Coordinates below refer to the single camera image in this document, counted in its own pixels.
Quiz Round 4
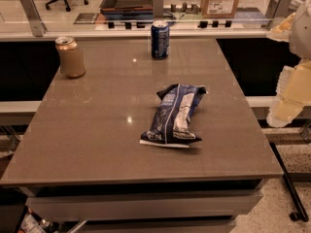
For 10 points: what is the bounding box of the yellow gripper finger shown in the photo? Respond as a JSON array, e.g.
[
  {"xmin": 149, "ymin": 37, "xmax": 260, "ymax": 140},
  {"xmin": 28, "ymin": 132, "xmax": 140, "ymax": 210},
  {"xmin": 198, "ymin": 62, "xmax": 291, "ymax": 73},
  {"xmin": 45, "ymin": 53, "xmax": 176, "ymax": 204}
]
[{"xmin": 266, "ymin": 13, "xmax": 295, "ymax": 42}]

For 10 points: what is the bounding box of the blue chip bag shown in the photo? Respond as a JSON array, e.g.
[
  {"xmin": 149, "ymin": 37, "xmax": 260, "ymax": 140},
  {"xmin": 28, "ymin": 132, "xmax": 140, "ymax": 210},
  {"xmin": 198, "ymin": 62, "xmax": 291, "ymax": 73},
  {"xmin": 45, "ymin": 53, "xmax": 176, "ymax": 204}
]
[{"xmin": 140, "ymin": 83, "xmax": 207, "ymax": 148}]

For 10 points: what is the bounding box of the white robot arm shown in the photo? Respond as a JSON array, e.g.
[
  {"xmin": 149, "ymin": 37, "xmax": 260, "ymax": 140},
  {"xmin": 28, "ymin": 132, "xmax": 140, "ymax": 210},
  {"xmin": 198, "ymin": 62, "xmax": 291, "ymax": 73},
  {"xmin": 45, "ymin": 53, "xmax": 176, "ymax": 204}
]
[{"xmin": 266, "ymin": 0, "xmax": 311, "ymax": 127}]

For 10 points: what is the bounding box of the blue soda can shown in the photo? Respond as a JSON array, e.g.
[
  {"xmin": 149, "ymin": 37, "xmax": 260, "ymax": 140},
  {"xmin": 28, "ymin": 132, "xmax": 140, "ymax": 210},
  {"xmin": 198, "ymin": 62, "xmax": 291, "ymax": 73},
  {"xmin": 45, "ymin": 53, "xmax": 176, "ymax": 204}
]
[{"xmin": 151, "ymin": 20, "xmax": 169, "ymax": 59}]

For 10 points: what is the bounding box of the orange soda can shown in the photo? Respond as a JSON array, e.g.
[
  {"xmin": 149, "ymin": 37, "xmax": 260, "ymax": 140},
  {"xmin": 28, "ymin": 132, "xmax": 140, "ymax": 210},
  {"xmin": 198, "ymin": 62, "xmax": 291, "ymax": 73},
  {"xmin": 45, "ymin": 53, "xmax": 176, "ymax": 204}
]
[{"xmin": 55, "ymin": 36, "xmax": 86, "ymax": 79}]

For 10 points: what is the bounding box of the cardboard box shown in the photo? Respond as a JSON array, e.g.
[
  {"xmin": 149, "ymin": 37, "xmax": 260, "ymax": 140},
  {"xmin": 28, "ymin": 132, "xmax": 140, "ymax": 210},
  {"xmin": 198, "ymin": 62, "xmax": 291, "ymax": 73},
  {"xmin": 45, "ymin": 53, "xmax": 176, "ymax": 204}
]
[{"xmin": 200, "ymin": 0, "xmax": 239, "ymax": 18}]

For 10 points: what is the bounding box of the black floor bar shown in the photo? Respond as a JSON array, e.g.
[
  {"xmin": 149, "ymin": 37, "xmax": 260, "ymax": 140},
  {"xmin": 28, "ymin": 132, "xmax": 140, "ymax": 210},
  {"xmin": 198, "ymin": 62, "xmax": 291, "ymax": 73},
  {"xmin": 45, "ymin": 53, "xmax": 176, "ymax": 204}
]
[{"xmin": 270, "ymin": 143, "xmax": 310, "ymax": 222}]

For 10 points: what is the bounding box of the upper grey drawer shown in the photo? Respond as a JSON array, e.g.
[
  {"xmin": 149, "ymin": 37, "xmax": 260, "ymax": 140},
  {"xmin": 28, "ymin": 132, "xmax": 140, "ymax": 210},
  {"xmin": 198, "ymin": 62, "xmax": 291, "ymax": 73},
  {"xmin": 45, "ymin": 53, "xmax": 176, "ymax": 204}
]
[{"xmin": 26, "ymin": 190, "xmax": 262, "ymax": 221}]

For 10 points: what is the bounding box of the grey drawer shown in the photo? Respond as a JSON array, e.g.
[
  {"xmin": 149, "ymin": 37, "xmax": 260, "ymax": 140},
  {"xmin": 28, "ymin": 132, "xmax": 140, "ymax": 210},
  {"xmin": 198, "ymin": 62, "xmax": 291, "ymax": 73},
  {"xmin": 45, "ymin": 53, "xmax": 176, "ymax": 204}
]
[
  {"xmin": 26, "ymin": 190, "xmax": 262, "ymax": 221},
  {"xmin": 74, "ymin": 219, "xmax": 236, "ymax": 233}
]

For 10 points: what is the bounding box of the lower grey drawer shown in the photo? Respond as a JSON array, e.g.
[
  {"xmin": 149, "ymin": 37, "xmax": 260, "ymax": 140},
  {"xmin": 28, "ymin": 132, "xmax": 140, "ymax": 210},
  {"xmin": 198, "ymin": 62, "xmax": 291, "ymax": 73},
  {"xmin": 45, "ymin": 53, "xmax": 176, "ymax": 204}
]
[{"xmin": 74, "ymin": 219, "xmax": 236, "ymax": 233}]

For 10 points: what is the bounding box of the right metal glass bracket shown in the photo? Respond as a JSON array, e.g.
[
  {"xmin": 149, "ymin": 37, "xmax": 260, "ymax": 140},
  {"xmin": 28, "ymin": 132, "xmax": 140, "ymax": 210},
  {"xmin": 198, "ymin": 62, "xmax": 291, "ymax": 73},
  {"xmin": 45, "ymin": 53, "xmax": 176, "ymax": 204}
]
[{"xmin": 265, "ymin": 0, "xmax": 292, "ymax": 29}]

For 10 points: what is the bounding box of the metal glass bracket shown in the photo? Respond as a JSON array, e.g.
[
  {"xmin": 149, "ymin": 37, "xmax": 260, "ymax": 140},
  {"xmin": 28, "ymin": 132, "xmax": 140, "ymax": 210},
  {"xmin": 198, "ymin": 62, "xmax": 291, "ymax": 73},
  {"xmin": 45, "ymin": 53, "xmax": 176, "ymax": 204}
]
[
  {"xmin": 19, "ymin": 0, "xmax": 46, "ymax": 37},
  {"xmin": 265, "ymin": 0, "xmax": 292, "ymax": 29},
  {"xmin": 153, "ymin": 0, "xmax": 163, "ymax": 18}
]

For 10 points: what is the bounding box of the middle metal glass bracket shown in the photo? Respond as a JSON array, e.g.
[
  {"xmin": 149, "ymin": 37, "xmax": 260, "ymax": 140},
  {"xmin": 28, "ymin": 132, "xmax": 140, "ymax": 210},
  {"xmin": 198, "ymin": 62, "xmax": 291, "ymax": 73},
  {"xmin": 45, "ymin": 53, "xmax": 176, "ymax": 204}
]
[{"xmin": 153, "ymin": 0, "xmax": 163, "ymax": 18}]

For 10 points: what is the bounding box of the left metal glass bracket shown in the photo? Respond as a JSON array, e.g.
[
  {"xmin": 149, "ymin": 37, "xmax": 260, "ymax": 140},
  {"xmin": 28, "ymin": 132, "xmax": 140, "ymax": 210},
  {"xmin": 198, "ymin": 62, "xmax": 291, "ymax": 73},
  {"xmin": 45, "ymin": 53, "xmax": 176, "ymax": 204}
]
[{"xmin": 19, "ymin": 0, "xmax": 46, "ymax": 37}]

